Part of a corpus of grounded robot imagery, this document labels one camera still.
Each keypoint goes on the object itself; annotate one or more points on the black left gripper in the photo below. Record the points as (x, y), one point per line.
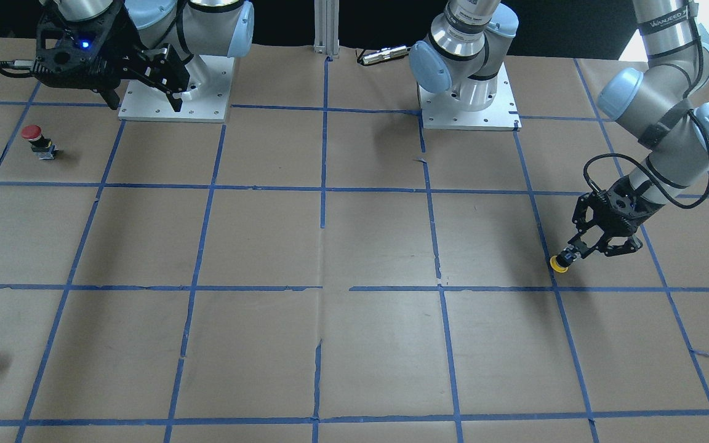
(644, 208)

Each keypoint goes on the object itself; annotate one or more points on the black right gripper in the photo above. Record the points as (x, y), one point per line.
(122, 44)

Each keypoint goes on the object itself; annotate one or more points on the yellow push button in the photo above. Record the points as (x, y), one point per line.
(561, 262)

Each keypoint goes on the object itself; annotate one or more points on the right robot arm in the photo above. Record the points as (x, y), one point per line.
(195, 29)

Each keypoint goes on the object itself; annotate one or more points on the red push button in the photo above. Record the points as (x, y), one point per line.
(41, 146)

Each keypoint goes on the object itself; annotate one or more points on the aluminium frame post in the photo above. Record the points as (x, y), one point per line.
(325, 24)

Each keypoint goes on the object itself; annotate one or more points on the silver cable connector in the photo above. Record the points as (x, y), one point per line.
(383, 55)

